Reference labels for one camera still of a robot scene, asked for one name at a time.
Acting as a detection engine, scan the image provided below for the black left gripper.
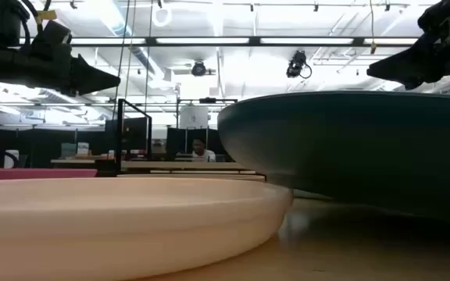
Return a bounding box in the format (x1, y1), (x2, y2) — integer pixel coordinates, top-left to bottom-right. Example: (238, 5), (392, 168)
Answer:
(0, 43), (122, 97)

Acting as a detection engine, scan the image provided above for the large dark green plate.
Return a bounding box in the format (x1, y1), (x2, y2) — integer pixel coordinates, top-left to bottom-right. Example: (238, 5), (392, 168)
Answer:
(216, 90), (450, 228)

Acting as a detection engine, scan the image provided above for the large pink plate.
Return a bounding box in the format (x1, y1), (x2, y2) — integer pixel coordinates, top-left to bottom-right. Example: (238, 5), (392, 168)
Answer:
(0, 168), (98, 181)

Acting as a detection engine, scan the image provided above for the large peach plate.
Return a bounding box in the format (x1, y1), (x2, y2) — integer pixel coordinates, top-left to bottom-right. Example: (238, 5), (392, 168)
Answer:
(0, 177), (295, 281)

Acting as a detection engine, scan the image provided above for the teal box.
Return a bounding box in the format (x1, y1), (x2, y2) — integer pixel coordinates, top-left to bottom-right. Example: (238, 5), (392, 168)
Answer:
(60, 142), (78, 159)

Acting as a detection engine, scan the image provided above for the wooden background table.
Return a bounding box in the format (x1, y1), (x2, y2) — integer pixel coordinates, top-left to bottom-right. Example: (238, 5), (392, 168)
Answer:
(50, 157), (117, 165)

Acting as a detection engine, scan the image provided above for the white bin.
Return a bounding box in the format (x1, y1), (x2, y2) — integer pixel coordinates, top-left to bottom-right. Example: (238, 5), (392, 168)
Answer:
(3, 149), (20, 169)

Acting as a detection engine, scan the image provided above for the person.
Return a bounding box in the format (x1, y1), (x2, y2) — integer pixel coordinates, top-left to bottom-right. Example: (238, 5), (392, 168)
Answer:
(191, 138), (217, 163)

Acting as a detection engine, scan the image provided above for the yellow hanging cable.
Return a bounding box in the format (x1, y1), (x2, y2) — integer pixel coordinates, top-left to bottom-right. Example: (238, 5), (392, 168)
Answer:
(368, 0), (377, 55)

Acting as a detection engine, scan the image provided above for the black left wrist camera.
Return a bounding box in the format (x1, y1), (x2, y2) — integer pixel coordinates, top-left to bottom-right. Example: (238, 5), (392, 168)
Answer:
(32, 20), (73, 54)

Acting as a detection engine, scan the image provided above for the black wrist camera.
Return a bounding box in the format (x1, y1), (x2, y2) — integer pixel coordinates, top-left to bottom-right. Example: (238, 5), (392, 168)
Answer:
(32, 20), (73, 54)
(417, 0), (450, 34)

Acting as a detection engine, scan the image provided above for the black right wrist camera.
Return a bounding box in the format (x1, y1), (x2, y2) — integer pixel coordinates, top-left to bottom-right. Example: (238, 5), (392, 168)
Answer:
(417, 0), (450, 34)

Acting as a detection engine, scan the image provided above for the yellow cable tag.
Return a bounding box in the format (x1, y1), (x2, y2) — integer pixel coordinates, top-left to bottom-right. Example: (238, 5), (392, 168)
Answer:
(36, 9), (59, 22)

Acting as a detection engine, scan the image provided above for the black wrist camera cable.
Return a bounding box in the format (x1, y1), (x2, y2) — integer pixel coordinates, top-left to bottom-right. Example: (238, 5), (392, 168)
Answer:
(18, 0), (52, 44)

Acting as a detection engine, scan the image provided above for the white hanging ring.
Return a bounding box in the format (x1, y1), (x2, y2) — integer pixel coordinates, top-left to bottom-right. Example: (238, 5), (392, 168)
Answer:
(152, 3), (173, 28)

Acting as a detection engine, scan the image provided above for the black ceiling camera with cable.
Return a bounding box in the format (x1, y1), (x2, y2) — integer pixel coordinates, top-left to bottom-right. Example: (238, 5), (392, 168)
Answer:
(285, 49), (313, 80)

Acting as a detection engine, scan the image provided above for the black overhead frame bar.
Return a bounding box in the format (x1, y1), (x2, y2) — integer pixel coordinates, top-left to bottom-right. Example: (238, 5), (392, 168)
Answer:
(17, 35), (420, 48)

